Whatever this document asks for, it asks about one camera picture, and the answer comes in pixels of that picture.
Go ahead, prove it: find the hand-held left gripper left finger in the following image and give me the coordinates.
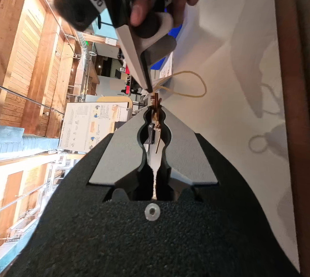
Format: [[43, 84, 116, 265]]
[[89, 107, 152, 198]]

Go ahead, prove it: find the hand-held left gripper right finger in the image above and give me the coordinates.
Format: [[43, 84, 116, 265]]
[[159, 107, 218, 198]]

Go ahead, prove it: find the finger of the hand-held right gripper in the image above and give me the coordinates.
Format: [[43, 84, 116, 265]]
[[116, 24, 154, 94]]

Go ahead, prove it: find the small wooden model part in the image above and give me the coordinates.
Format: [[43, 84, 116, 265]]
[[150, 93, 163, 122]]

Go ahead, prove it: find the tan rubber band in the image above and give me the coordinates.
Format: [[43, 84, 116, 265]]
[[155, 71, 207, 98]]

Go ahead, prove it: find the wooden model assembly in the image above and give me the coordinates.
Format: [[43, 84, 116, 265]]
[[155, 122, 163, 154]]

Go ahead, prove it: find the black model kit box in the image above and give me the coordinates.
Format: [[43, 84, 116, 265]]
[[145, 124, 156, 144]]

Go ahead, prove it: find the white instruction booklet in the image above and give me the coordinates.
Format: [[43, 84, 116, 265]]
[[159, 51, 174, 79]]

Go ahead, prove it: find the plywood instruction board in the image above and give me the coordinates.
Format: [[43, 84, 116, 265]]
[[58, 96, 133, 154]]

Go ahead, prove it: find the blue plastic bin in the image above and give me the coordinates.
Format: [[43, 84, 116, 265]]
[[150, 23, 182, 70]]

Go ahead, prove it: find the silver ventilation duct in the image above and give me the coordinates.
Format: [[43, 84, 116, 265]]
[[0, 125, 60, 154]]

